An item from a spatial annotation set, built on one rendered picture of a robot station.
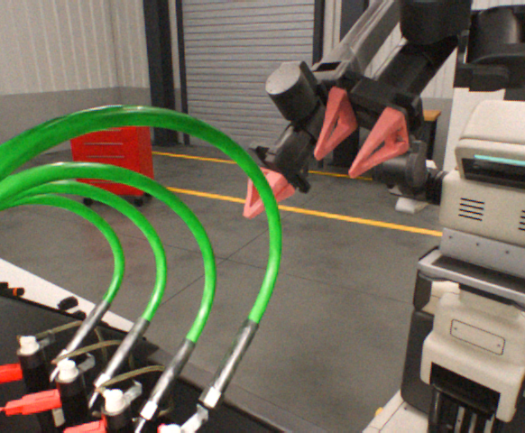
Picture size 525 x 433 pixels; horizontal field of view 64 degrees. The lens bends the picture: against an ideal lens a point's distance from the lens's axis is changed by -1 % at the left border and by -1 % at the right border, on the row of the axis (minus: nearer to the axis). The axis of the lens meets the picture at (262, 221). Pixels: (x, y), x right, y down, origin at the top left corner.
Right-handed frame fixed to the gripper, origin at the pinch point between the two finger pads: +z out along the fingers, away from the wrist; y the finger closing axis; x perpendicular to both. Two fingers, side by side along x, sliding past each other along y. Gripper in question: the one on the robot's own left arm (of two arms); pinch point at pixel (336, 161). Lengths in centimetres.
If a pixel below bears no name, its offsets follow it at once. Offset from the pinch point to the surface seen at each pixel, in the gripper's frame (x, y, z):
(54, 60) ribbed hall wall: 307, -732, -47
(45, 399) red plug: -3.1, -8.6, 40.8
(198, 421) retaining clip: -0.8, 6.3, 30.3
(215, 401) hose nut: -0.4, 6.3, 28.0
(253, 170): -9.5, -0.8, 8.2
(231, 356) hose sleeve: 0.4, 4.3, 23.9
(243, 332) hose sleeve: 1.0, 3.3, 21.3
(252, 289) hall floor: 218, -119, 28
